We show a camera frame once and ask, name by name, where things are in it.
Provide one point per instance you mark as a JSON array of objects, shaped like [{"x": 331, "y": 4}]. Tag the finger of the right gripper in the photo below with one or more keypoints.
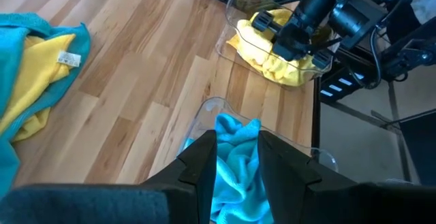
[
  {"x": 323, "y": 60},
  {"x": 262, "y": 20}
]

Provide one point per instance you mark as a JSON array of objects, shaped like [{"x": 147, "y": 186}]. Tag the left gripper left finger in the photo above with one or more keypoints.
[{"x": 102, "y": 207}]

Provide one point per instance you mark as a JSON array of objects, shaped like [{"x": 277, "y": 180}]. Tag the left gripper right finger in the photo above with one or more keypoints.
[{"x": 340, "y": 203}]

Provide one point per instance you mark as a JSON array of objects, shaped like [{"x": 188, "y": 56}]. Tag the yellow microfiber towel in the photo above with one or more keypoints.
[
  {"x": 34, "y": 74},
  {"x": 252, "y": 50},
  {"x": 281, "y": 16}
]

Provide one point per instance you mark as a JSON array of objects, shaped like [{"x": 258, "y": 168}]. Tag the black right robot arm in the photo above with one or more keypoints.
[{"x": 354, "y": 19}]

